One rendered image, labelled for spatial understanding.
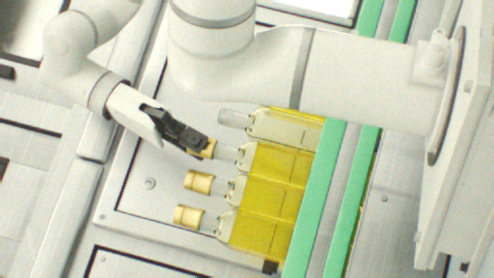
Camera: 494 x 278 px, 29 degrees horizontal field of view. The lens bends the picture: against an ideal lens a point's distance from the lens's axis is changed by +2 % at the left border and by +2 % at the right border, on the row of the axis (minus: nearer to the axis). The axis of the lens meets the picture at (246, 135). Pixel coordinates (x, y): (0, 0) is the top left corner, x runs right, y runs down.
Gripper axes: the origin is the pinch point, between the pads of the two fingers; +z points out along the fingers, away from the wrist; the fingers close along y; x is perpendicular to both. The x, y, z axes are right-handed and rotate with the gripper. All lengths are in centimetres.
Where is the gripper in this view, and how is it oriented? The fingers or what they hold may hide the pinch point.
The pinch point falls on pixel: (195, 144)
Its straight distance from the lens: 154.8
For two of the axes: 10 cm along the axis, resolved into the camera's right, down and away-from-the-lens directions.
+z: 8.5, 4.8, -2.1
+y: -0.6, -3.1, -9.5
